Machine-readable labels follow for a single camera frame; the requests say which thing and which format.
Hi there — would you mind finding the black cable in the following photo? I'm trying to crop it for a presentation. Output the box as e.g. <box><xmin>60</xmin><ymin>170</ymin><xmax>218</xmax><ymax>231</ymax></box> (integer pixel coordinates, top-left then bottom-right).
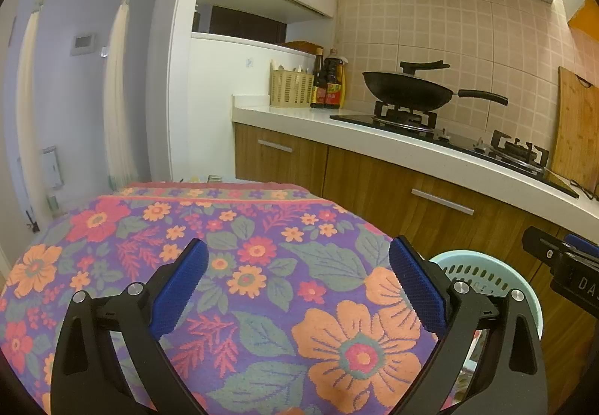
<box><xmin>568</xmin><ymin>178</ymin><xmax>599</xmax><ymax>201</ymax></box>

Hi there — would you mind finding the short silver drawer handle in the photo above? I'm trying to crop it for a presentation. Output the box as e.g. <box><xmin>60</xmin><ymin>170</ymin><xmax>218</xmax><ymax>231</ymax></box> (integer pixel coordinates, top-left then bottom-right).
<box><xmin>257</xmin><ymin>139</ymin><xmax>295</xmax><ymax>155</ymax></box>

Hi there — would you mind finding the white curtain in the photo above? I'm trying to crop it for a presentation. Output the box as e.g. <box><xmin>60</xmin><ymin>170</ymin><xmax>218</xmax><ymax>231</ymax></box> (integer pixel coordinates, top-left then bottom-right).
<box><xmin>102</xmin><ymin>0</ymin><xmax>157</xmax><ymax>186</ymax></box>

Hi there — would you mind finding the wooden cutting board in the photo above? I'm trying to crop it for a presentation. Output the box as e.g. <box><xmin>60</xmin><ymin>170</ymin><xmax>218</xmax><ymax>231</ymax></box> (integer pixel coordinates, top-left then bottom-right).
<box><xmin>545</xmin><ymin>65</ymin><xmax>599</xmax><ymax>192</ymax></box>

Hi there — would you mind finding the wooden box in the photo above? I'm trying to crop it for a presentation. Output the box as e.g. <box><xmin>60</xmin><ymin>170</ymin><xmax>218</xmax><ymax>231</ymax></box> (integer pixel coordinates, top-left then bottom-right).
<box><xmin>280</xmin><ymin>41</ymin><xmax>325</xmax><ymax>54</ymax></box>

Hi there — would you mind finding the slim dark sauce bottle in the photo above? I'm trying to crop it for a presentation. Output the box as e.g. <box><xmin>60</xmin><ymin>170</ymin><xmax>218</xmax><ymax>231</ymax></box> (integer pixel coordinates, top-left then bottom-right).
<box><xmin>310</xmin><ymin>48</ymin><xmax>328</xmax><ymax>110</ymax></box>

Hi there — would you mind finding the white wall box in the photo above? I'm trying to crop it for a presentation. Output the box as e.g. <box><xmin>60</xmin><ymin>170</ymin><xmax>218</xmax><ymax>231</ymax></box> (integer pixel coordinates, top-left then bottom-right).
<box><xmin>41</xmin><ymin>146</ymin><xmax>65</xmax><ymax>189</ymax></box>

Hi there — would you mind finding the large dark sauce bottle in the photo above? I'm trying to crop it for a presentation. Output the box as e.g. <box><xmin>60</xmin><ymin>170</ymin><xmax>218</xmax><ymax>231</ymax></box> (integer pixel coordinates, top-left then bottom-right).
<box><xmin>323</xmin><ymin>50</ymin><xmax>348</xmax><ymax>111</ymax></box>

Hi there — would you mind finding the cream plastic basket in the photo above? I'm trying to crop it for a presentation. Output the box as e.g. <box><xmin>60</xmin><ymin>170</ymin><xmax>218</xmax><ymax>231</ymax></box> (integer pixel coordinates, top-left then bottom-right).
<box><xmin>270</xmin><ymin>59</ymin><xmax>315</xmax><ymax>108</ymax></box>

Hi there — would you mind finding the black wok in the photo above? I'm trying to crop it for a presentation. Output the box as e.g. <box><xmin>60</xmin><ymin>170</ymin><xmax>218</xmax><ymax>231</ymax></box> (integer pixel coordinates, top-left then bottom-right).
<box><xmin>362</xmin><ymin>61</ymin><xmax>509</xmax><ymax>113</ymax></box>

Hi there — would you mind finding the light blue trash basket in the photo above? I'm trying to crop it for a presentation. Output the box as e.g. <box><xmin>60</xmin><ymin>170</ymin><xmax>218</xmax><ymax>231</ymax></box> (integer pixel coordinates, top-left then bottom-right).
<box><xmin>428</xmin><ymin>250</ymin><xmax>544</xmax><ymax>406</ymax></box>

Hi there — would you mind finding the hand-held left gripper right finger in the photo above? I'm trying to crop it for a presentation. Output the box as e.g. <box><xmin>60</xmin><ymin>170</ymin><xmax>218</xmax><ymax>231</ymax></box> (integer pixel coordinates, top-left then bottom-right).
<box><xmin>389</xmin><ymin>236</ymin><xmax>548</xmax><ymax>415</ymax></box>

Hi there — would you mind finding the black gas stove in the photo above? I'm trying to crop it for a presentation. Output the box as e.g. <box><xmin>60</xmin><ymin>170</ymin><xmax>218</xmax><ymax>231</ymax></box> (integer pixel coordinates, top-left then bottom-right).
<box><xmin>330</xmin><ymin>99</ymin><xmax>581</xmax><ymax>199</ymax></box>

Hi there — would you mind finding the long silver drawer handle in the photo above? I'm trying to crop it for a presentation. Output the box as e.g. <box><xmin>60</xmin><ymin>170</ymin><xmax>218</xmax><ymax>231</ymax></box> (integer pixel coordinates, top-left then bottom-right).
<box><xmin>412</xmin><ymin>188</ymin><xmax>475</xmax><ymax>216</ymax></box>

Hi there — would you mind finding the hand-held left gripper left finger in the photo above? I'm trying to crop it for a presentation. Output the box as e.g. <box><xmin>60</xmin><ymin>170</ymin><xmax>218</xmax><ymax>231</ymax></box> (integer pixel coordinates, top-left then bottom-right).
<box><xmin>51</xmin><ymin>238</ymin><xmax>210</xmax><ymax>415</ymax></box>

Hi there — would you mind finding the floral tablecloth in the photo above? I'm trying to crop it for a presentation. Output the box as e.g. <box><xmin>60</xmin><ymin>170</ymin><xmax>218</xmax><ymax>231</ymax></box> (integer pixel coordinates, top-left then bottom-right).
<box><xmin>0</xmin><ymin>181</ymin><xmax>443</xmax><ymax>415</ymax></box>

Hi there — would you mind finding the white wall thermostat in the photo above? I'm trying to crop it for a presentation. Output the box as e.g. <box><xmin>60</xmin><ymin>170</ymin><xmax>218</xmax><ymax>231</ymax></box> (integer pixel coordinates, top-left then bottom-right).
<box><xmin>70</xmin><ymin>34</ymin><xmax>98</xmax><ymax>57</ymax></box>

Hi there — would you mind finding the wooden kitchen cabinet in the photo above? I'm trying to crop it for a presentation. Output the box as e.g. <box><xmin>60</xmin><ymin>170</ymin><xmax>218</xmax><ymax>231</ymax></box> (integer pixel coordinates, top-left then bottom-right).
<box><xmin>231</xmin><ymin>94</ymin><xmax>599</xmax><ymax>287</ymax></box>

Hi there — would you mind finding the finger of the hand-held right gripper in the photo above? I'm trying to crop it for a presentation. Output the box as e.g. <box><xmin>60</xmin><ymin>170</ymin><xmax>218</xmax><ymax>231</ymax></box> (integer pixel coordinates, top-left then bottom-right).
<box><xmin>522</xmin><ymin>225</ymin><xmax>571</xmax><ymax>274</ymax></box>
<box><xmin>564</xmin><ymin>232</ymin><xmax>599</xmax><ymax>253</ymax></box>

